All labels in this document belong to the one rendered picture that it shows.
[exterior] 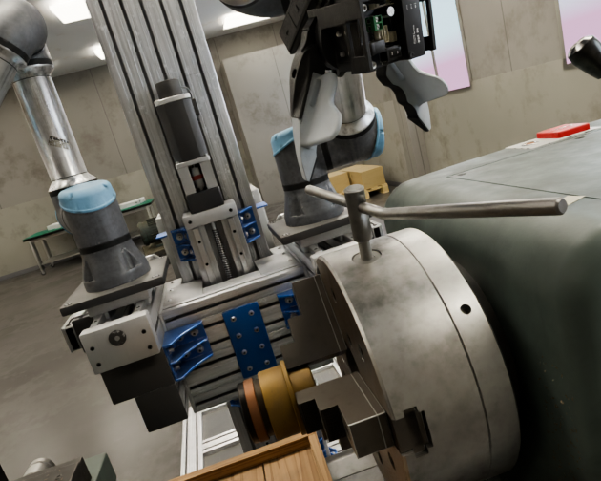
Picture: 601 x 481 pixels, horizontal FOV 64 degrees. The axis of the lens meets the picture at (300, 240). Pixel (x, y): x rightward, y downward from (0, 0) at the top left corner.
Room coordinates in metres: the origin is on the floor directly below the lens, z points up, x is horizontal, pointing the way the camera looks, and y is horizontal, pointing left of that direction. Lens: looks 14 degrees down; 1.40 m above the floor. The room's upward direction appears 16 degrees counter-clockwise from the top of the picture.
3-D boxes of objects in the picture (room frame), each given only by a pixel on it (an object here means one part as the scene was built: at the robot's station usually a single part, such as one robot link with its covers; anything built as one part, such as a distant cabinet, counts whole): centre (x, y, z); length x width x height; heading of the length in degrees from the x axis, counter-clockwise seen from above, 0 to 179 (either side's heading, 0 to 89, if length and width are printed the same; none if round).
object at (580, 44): (0.53, -0.35, 1.38); 0.04 x 0.03 x 0.05; 96
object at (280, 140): (1.19, -0.06, 1.33); 0.13 x 0.12 x 0.14; 84
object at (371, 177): (7.74, -1.04, 0.20); 1.12 x 0.79 x 0.41; 9
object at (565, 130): (0.83, -0.49, 1.26); 0.06 x 0.06 x 0.02; 6
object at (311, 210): (1.19, -0.05, 1.21); 0.15 x 0.15 x 0.10
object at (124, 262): (1.12, 0.44, 1.21); 0.15 x 0.15 x 0.10
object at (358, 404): (0.46, -0.01, 1.09); 0.12 x 0.11 x 0.05; 6
